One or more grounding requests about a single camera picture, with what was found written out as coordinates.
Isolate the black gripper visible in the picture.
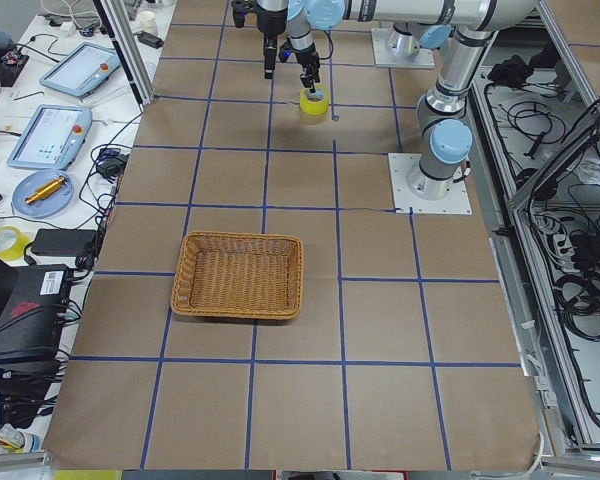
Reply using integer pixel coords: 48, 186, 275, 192
263, 35, 321, 93
256, 0, 288, 36

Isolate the black computer box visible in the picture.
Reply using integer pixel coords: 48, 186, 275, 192
0, 259, 71, 368

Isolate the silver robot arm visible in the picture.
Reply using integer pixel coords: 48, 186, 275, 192
274, 1, 455, 91
231, 1, 535, 201

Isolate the black power adapter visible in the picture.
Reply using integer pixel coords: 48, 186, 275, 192
31, 229, 96, 257

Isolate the brass cylinder tool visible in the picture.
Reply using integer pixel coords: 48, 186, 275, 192
25, 176, 67, 205

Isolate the lower teach pendant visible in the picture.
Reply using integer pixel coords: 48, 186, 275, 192
7, 104, 92, 170

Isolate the aluminium frame post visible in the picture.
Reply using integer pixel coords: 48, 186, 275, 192
93, 0, 155, 106

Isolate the spare yellow tape roll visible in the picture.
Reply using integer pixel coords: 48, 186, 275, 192
0, 226, 30, 262

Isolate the brown wicker basket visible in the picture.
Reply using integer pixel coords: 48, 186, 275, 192
170, 231, 304, 321

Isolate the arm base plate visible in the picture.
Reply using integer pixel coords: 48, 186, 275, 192
388, 153, 472, 215
371, 24, 435, 69

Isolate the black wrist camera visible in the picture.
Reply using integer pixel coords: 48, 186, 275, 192
231, 0, 255, 29

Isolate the white paper cup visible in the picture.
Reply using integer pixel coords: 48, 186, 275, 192
136, 10, 158, 35

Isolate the upper teach pendant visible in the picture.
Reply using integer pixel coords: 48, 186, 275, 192
39, 42, 121, 98

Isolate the blue plate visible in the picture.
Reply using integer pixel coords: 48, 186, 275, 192
11, 169, 74, 219

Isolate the teach pendant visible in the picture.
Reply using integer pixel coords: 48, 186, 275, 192
7, 104, 92, 170
39, 42, 121, 98

